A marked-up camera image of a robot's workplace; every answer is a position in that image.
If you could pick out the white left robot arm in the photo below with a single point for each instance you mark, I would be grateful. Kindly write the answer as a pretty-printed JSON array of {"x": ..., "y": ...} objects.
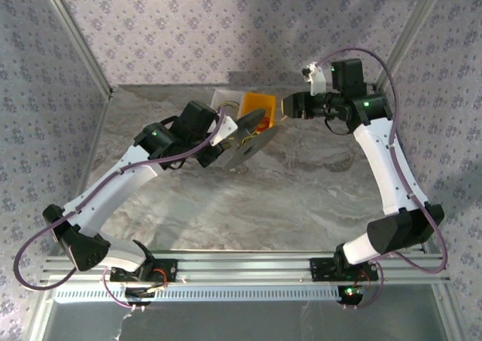
[{"x": 113, "y": 190}]

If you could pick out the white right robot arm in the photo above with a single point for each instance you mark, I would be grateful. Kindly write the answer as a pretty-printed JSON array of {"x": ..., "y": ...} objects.
[{"x": 388, "y": 168}]

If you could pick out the yellow plastic bin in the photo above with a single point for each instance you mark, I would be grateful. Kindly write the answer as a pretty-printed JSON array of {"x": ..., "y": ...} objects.
[{"x": 256, "y": 102}]

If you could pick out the white plastic bin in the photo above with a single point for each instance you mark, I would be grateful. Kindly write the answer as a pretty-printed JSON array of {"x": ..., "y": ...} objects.
[{"x": 217, "y": 96}]

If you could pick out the black controller board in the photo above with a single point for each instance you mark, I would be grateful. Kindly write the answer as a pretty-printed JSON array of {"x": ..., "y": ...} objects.
[
  {"x": 350, "y": 294},
  {"x": 139, "y": 295}
]

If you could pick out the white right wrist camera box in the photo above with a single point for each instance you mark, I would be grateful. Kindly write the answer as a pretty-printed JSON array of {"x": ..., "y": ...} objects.
[{"x": 317, "y": 79}]

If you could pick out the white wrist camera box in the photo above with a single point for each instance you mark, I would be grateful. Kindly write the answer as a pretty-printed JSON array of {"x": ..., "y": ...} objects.
[
  {"x": 225, "y": 128},
  {"x": 317, "y": 79}
]

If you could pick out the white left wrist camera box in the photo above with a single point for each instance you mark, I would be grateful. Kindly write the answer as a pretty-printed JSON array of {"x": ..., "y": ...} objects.
[{"x": 225, "y": 128}]

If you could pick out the aluminium frame post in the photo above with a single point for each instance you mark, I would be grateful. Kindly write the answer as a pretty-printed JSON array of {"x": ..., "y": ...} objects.
[
  {"x": 77, "y": 36},
  {"x": 411, "y": 32}
]

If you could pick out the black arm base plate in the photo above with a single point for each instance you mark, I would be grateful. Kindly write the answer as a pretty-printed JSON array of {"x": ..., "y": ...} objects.
[
  {"x": 165, "y": 271},
  {"x": 320, "y": 269}
]

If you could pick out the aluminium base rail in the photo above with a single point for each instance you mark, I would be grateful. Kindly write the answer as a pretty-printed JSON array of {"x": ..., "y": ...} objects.
[{"x": 244, "y": 267}]

